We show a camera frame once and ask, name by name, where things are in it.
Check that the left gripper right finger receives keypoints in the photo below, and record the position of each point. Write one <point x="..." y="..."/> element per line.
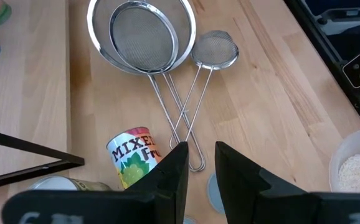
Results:
<point x="245" y="193"/>

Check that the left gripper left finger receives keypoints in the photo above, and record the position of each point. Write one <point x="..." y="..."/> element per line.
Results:
<point x="167" y="186"/>

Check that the mixed fruit can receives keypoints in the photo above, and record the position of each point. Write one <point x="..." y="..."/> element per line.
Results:
<point x="130" y="155"/>

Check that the pineapple rings can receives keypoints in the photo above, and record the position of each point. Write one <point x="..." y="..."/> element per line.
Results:
<point x="58" y="183"/>

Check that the clear plastic bowl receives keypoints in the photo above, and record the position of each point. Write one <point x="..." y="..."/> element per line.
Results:
<point x="339" y="146"/>

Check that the white rice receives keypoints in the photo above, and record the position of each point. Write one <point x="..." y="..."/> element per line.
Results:
<point x="359" y="172"/>

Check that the small metal mesh strainer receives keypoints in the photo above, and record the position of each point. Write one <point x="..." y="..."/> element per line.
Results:
<point x="214" y="49"/>

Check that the large metal mesh strainer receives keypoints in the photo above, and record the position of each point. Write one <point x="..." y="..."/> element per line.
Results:
<point x="100" y="31"/>

